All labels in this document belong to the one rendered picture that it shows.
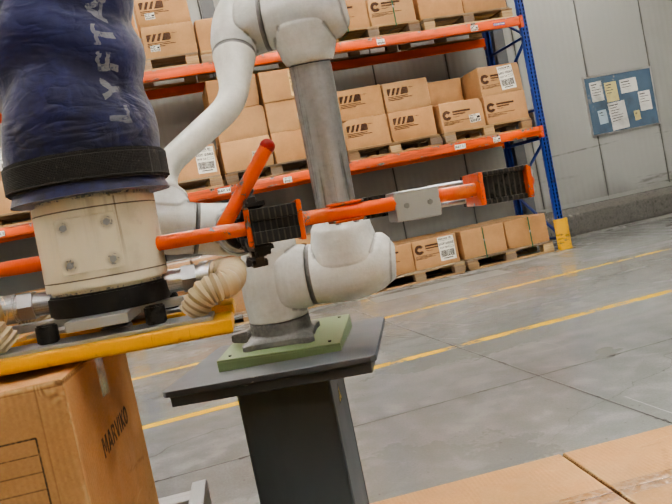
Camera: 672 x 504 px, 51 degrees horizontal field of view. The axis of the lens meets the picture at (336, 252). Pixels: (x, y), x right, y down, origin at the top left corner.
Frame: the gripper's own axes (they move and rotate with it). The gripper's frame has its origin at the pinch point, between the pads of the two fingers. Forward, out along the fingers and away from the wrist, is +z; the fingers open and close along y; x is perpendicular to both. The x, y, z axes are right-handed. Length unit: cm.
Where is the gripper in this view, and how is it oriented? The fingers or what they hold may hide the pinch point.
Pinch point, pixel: (257, 226)
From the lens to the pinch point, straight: 110.2
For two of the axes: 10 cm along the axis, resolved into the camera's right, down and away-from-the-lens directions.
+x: -9.5, 2.1, -2.3
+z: 2.4, 0.1, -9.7
